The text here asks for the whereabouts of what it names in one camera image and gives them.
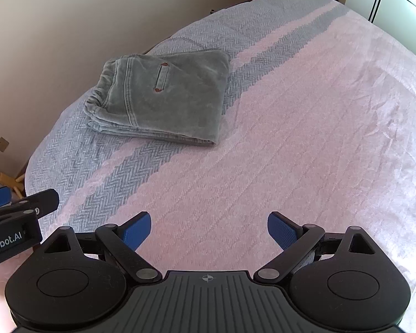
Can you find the grey pants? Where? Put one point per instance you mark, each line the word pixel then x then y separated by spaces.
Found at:
pixel 180 100

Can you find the wooden stand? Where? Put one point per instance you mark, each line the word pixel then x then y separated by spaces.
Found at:
pixel 3 177

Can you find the pink and grey blanket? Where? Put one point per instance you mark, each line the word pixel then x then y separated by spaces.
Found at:
pixel 298 128

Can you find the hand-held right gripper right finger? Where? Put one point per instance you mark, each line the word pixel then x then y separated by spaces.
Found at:
pixel 280 230

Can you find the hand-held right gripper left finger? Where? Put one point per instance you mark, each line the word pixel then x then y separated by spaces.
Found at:
pixel 137 232

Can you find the beige wall socket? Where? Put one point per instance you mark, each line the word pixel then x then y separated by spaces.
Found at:
pixel 1 144

